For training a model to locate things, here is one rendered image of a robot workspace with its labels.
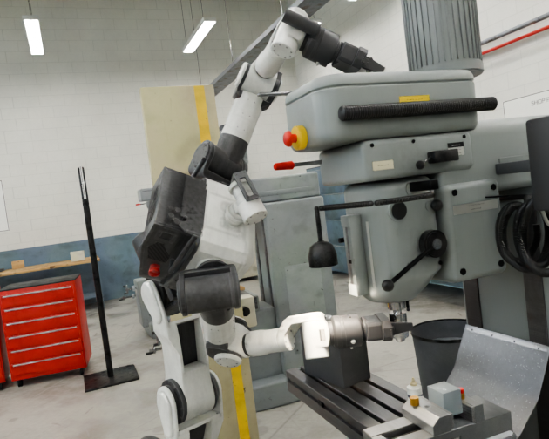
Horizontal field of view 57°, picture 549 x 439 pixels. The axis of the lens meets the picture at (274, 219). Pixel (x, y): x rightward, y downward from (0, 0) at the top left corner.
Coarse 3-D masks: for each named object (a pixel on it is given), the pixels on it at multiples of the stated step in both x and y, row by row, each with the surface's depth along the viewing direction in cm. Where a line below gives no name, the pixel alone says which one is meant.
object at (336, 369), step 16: (304, 352) 183; (336, 352) 167; (352, 352) 169; (304, 368) 185; (320, 368) 176; (336, 368) 169; (352, 368) 169; (368, 368) 172; (336, 384) 170; (352, 384) 168
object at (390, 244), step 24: (360, 192) 130; (384, 192) 126; (408, 192) 127; (384, 216) 126; (408, 216) 128; (432, 216) 130; (384, 240) 127; (408, 240) 128; (384, 264) 127; (408, 264) 127; (432, 264) 130; (408, 288) 129
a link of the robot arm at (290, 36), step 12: (288, 12) 125; (288, 24) 127; (300, 24) 126; (312, 24) 126; (276, 36) 129; (288, 36) 128; (300, 36) 128; (312, 36) 127; (276, 48) 130; (288, 48) 128; (300, 48) 131; (312, 48) 129
